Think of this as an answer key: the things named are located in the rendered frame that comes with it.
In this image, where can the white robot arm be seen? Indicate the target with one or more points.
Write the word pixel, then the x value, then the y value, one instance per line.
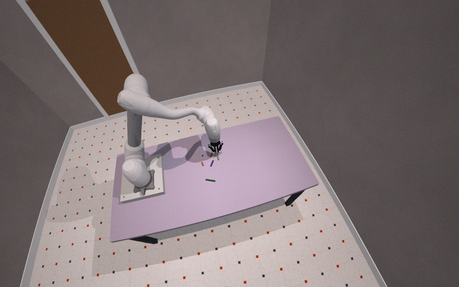
pixel 135 99

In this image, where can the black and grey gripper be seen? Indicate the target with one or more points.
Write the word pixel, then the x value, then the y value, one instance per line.
pixel 216 145

